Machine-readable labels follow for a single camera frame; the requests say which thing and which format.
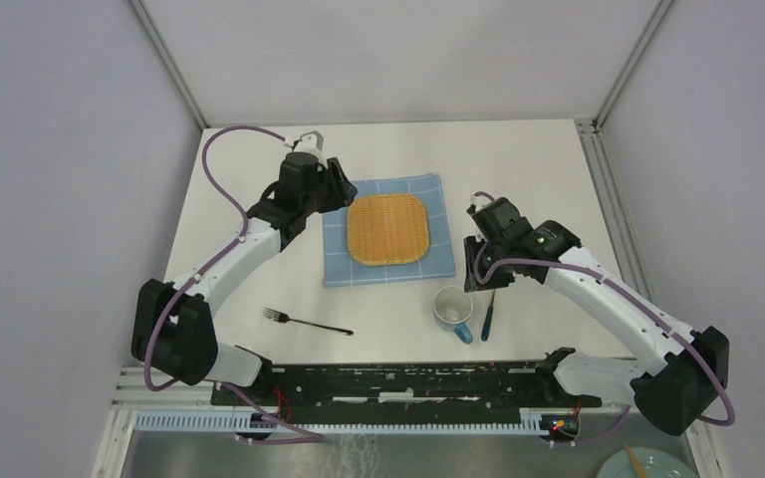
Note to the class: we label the black metal fork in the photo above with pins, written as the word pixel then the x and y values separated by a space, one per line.
pixel 283 318

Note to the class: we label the white blue mug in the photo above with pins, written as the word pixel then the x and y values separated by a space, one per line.
pixel 452 308

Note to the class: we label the light blue cable duct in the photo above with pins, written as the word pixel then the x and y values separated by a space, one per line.
pixel 244 422

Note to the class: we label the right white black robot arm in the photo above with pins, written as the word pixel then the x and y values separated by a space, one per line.
pixel 675 376

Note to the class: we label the wooden chopstick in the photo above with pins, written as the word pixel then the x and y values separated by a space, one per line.
pixel 635 463

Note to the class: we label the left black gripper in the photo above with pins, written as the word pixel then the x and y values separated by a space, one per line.
pixel 343 191

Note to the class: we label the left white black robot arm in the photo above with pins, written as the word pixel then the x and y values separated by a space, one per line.
pixel 173 326

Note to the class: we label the gold spoon teal handle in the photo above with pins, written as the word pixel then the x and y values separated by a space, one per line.
pixel 488 319

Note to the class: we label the green plate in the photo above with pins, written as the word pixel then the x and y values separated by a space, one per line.
pixel 654 463

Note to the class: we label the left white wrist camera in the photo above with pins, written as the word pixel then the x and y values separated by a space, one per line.
pixel 310 142

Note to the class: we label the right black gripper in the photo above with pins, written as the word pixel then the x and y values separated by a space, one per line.
pixel 472 245

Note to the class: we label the woven bamboo placemat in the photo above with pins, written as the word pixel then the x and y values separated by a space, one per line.
pixel 387 229

